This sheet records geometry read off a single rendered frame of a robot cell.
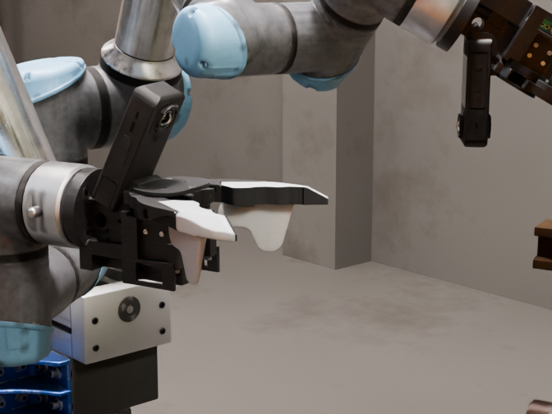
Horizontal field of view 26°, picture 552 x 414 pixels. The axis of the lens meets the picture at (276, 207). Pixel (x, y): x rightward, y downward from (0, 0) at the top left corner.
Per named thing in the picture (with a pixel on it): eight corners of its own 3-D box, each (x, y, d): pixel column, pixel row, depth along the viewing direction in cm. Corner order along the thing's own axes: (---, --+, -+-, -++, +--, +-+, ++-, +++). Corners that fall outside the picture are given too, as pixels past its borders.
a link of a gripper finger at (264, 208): (322, 246, 105) (217, 248, 104) (323, 179, 104) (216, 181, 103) (328, 255, 102) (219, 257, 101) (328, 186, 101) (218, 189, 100)
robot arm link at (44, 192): (75, 154, 109) (15, 168, 102) (116, 158, 107) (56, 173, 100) (78, 234, 111) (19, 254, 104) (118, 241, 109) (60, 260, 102)
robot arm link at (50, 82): (-13, 155, 167) (-18, 57, 164) (75, 146, 174) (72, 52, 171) (21, 168, 157) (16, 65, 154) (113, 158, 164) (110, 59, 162)
